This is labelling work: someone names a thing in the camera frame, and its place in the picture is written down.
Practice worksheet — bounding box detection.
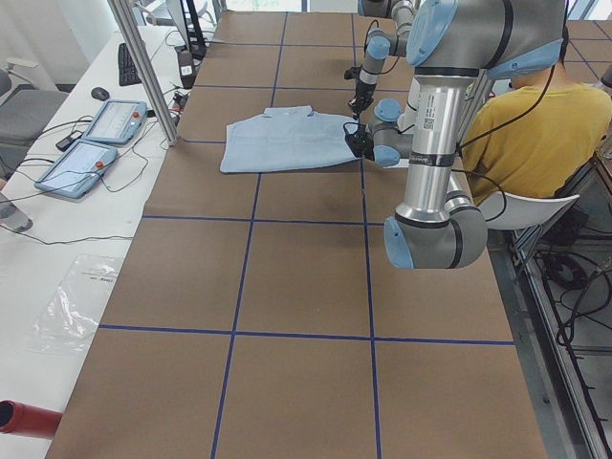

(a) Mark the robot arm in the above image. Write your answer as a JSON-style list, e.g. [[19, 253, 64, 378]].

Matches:
[[344, 1, 421, 120], [345, 1, 566, 269]]

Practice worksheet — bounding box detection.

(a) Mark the blue teach pendant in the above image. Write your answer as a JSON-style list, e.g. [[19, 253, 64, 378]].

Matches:
[[82, 99, 147, 145], [34, 140, 119, 199]]

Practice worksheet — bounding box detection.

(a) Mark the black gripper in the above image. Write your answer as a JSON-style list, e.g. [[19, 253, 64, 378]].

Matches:
[[344, 132, 375, 161], [344, 66, 376, 120]]

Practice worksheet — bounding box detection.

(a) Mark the aluminium frame post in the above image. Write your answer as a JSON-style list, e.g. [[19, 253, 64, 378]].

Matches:
[[107, 0, 178, 146]]

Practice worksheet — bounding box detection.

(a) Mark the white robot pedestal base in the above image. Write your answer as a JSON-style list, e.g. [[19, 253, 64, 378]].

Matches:
[[397, 74, 435, 142]]

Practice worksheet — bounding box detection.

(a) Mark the black keyboard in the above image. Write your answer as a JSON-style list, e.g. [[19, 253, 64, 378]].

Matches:
[[118, 43, 142, 87]]

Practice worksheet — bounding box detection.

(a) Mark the far blue teach pendant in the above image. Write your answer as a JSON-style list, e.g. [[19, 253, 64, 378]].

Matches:
[[82, 99, 147, 145]]

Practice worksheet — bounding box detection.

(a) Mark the red cylinder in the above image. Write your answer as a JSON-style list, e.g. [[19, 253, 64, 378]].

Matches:
[[1, 401, 62, 439]]

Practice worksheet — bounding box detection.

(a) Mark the clear plastic bag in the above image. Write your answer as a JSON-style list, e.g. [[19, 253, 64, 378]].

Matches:
[[25, 254, 124, 356]]

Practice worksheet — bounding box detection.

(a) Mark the person in yellow shirt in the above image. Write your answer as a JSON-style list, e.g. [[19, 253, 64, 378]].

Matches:
[[462, 30, 611, 205]]

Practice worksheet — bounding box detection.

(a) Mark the black computer mouse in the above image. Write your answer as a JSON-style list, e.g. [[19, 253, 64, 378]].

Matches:
[[91, 87, 110, 101]]

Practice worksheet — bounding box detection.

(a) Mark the grey office chair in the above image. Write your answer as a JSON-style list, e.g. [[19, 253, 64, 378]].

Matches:
[[1, 57, 69, 163]]

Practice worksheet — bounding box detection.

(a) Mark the near blue teach pendant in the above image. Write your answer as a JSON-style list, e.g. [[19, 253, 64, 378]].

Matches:
[[34, 140, 119, 199]]

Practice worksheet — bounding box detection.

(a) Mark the light blue button shirt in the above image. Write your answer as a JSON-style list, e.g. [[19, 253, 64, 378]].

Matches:
[[220, 105, 356, 173]]

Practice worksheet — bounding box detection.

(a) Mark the clear water bottle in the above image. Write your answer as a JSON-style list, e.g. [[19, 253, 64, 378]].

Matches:
[[0, 194, 33, 232]]

